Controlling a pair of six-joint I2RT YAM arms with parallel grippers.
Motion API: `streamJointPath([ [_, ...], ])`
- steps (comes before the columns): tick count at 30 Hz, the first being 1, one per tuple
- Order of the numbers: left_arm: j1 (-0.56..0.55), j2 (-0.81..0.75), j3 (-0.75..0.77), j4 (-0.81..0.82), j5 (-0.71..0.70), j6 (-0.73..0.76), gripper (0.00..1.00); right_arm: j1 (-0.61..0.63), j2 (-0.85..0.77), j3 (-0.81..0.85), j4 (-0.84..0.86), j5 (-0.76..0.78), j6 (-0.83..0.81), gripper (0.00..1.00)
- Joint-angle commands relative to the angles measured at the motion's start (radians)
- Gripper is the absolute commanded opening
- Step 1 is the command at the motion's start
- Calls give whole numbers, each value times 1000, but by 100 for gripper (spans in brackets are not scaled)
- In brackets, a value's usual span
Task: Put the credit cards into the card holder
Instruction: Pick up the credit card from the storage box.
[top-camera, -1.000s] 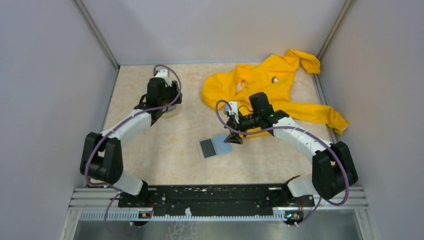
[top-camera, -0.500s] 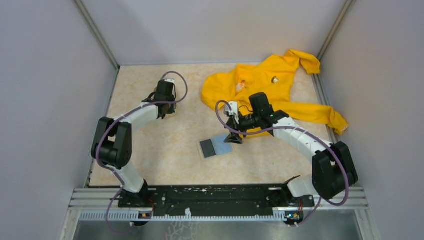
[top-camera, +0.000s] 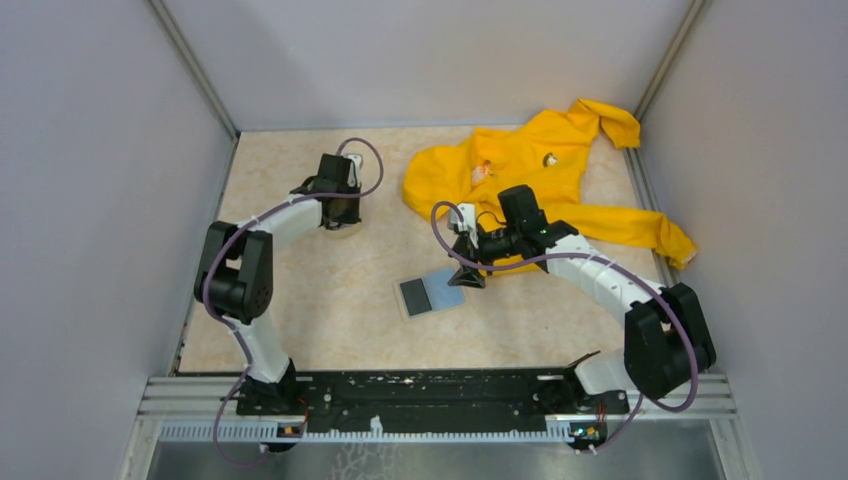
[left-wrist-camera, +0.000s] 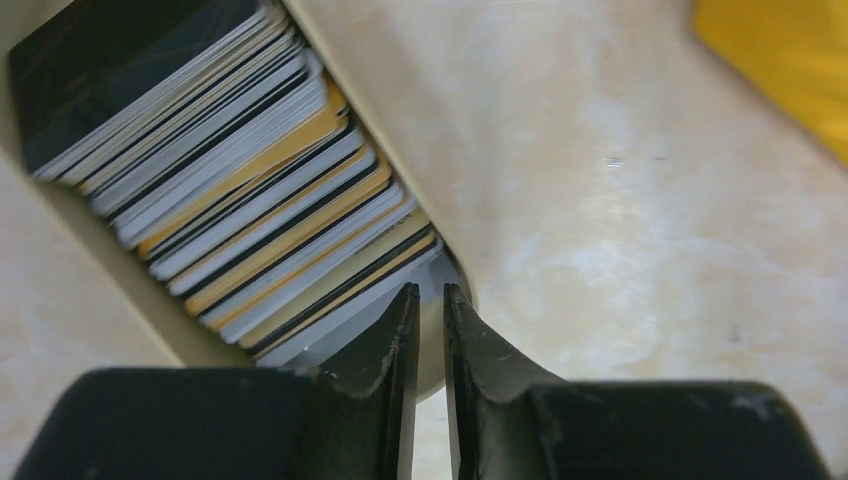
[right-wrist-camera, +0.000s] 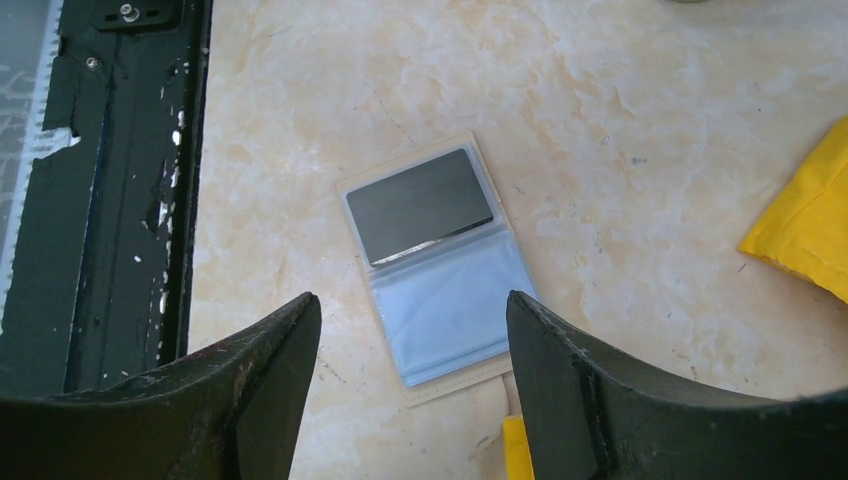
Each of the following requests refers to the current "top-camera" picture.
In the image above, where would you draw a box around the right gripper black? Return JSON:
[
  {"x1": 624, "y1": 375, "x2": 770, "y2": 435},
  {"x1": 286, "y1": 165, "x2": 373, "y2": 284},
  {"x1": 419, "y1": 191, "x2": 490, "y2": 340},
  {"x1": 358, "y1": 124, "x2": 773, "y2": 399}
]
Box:
[{"x1": 448, "y1": 223, "x2": 521, "y2": 289}]

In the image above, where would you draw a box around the yellow jacket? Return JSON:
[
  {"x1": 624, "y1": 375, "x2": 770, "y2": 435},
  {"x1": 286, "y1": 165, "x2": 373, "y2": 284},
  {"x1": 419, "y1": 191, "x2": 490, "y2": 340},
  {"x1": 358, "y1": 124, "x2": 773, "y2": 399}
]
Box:
[{"x1": 401, "y1": 98, "x2": 698, "y2": 269}]

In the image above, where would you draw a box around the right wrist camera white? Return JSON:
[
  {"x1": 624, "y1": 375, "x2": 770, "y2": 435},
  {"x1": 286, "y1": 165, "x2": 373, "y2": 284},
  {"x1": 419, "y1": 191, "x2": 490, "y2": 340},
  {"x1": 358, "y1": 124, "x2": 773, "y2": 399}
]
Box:
[{"x1": 448, "y1": 203, "x2": 479, "y2": 250}]

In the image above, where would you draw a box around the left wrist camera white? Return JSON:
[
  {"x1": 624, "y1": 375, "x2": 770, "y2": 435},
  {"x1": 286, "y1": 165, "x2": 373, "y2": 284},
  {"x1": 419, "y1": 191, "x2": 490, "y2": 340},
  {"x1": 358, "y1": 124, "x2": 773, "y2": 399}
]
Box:
[{"x1": 344, "y1": 153, "x2": 364, "y2": 189}]

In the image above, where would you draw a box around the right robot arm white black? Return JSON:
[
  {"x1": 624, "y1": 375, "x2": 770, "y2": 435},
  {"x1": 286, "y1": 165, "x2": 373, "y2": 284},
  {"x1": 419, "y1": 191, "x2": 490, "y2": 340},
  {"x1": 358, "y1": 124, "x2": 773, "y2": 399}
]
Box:
[{"x1": 437, "y1": 185, "x2": 716, "y2": 412}]

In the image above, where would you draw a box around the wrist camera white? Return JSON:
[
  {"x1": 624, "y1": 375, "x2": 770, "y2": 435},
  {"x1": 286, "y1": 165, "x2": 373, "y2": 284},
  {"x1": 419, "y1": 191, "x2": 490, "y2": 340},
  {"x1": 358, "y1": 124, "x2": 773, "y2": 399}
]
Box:
[
  {"x1": 448, "y1": 203, "x2": 479, "y2": 250},
  {"x1": 344, "y1": 153, "x2": 364, "y2": 189}
]

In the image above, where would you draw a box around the purple cable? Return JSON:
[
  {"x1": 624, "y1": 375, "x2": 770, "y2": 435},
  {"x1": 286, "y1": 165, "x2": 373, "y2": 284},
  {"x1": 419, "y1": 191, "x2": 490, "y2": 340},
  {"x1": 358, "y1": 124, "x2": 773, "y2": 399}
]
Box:
[
  {"x1": 201, "y1": 137, "x2": 386, "y2": 468},
  {"x1": 430, "y1": 201, "x2": 701, "y2": 455}
]

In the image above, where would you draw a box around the beige oval card tray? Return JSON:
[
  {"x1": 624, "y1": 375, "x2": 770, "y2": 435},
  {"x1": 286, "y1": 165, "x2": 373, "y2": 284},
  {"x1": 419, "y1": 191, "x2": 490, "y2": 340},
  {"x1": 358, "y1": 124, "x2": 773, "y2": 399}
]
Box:
[{"x1": 324, "y1": 220, "x2": 364, "y2": 240}]

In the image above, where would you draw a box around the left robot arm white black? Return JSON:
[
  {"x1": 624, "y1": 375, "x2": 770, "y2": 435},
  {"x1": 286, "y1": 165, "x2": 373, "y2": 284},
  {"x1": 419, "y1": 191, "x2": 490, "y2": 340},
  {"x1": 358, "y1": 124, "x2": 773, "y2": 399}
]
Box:
[{"x1": 194, "y1": 154, "x2": 363, "y2": 414}]

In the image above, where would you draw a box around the black card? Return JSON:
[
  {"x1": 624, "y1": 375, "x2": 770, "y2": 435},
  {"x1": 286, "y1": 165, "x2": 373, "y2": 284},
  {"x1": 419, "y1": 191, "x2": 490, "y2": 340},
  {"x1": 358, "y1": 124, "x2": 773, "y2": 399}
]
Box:
[{"x1": 399, "y1": 278, "x2": 433, "y2": 318}]

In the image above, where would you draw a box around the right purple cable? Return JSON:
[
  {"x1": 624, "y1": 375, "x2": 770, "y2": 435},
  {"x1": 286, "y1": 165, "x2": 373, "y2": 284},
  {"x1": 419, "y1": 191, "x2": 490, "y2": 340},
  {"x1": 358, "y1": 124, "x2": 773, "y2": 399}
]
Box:
[{"x1": 430, "y1": 201, "x2": 701, "y2": 455}]

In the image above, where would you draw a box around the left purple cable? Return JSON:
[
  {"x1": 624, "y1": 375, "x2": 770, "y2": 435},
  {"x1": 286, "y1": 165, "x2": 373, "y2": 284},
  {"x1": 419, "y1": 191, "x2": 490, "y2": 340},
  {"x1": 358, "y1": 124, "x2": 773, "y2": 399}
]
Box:
[{"x1": 201, "y1": 137, "x2": 386, "y2": 468}]

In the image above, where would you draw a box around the aluminium front rail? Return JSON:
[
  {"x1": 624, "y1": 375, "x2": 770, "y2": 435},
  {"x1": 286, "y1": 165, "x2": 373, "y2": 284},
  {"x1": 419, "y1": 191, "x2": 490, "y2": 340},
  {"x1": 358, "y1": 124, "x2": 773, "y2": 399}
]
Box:
[{"x1": 138, "y1": 368, "x2": 737, "y2": 446}]

